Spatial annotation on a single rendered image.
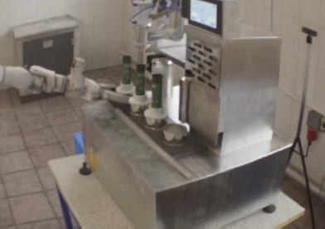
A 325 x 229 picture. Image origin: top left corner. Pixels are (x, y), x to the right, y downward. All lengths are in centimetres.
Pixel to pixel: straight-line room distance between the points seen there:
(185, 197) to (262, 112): 34
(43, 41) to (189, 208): 323
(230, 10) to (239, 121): 32
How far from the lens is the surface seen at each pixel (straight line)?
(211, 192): 110
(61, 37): 414
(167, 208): 104
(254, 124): 117
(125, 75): 140
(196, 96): 115
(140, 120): 130
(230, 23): 100
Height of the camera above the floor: 159
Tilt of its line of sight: 24 degrees down
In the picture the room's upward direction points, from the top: 2 degrees clockwise
